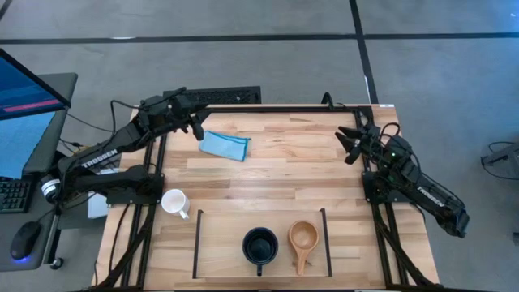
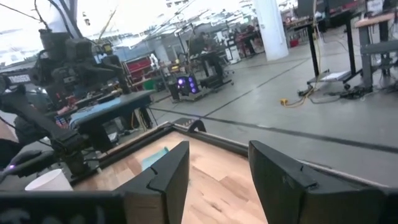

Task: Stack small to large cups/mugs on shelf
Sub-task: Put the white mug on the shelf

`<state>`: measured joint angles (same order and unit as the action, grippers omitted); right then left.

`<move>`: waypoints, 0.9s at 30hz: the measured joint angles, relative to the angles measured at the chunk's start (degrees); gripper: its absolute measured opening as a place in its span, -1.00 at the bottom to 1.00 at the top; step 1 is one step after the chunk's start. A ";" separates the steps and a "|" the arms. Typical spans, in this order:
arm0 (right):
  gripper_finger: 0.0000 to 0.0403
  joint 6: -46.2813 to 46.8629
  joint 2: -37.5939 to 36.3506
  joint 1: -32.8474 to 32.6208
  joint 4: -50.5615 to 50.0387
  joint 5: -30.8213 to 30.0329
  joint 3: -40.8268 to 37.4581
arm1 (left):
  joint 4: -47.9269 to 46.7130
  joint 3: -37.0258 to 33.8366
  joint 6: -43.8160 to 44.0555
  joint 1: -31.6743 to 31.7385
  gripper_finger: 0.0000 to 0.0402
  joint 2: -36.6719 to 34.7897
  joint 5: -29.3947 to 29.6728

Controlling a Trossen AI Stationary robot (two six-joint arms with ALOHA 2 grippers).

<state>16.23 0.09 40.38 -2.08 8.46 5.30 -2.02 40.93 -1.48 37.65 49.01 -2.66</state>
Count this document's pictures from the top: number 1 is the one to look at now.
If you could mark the white ceramic mug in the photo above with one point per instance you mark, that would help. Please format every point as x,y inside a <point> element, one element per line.
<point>174,201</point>

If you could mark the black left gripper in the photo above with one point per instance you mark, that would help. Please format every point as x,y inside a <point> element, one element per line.
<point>166,113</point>

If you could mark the light blue cloth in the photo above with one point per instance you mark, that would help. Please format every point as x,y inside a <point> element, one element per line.
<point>225,146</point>

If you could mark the grey side desk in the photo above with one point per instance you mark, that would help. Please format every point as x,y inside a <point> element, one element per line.
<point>48,121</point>

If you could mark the black computer keyboard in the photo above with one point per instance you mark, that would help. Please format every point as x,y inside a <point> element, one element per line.
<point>14,194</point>

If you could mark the blue screen computer monitor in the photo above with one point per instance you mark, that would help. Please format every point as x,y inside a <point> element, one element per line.
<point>28,89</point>

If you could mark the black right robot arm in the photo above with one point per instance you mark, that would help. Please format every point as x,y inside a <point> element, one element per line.
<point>434,198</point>

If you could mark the white paper sheet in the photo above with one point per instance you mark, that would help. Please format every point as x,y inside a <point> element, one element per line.
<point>97,207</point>

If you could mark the black aluminium table frame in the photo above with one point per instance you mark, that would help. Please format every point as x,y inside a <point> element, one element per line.
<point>284,109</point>

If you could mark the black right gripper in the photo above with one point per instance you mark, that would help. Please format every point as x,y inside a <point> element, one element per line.
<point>372,142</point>

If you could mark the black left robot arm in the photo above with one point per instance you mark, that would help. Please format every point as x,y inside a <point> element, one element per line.
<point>101,156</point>

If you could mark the dark blue enamel mug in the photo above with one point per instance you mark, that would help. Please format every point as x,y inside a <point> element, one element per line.
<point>259,247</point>

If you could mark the black computer mouse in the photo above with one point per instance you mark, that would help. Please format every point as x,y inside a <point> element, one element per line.
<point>24,239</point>

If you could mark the black perforated panel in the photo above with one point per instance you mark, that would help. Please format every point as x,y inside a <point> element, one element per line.
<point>231,95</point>

